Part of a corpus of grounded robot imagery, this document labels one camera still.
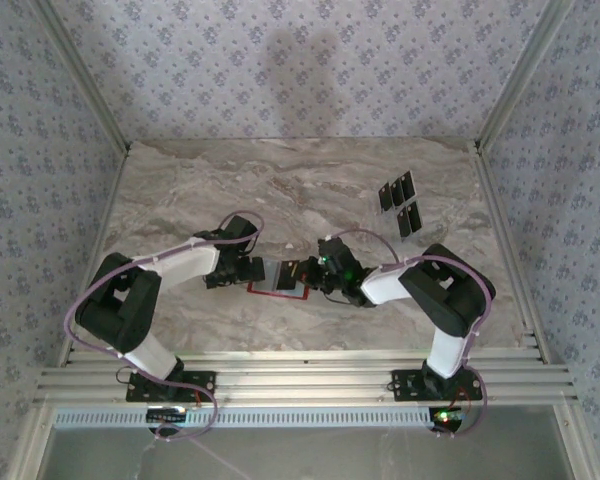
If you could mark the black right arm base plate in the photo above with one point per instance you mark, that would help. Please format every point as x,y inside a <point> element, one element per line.
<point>405,385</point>

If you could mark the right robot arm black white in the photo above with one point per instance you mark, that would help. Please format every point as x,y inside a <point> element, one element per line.
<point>385,285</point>

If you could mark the aluminium frame post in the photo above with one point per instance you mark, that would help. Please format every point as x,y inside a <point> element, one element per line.
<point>86,75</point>
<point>520,75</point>

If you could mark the aluminium table side rail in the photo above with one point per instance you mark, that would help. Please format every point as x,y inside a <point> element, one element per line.
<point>494,200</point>
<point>105,220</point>

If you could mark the red leather card holder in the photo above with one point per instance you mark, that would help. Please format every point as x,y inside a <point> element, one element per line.
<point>271,275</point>

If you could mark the black VIP credit card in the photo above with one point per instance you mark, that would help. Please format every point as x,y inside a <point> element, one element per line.
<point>397,192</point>
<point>385,197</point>
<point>404,223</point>
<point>408,186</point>
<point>416,216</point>
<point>286,277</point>

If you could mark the aluminium mounting rail beam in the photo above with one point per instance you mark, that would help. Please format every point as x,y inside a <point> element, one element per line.
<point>305,380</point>

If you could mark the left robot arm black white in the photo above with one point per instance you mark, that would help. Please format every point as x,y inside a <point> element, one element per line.
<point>185,262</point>

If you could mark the aluminium lower frame leg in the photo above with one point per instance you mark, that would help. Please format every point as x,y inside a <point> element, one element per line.
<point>575,445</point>
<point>30,445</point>

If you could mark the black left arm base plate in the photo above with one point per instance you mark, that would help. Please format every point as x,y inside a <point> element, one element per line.
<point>205,382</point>

